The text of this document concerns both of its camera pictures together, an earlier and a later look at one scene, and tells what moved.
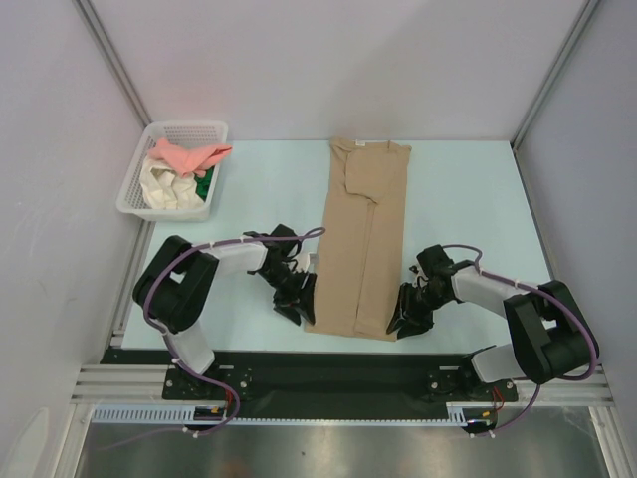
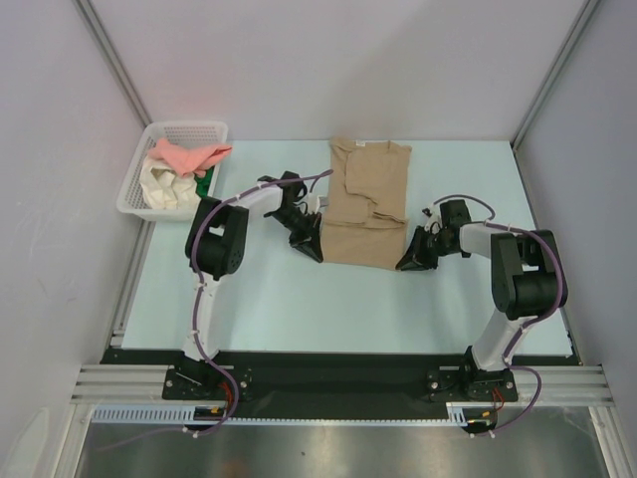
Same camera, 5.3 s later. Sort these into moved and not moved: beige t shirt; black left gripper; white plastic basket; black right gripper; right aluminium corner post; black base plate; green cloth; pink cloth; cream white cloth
Moved: black left gripper; beige t shirt; black right gripper
Not moved: right aluminium corner post; pink cloth; cream white cloth; green cloth; white plastic basket; black base plate
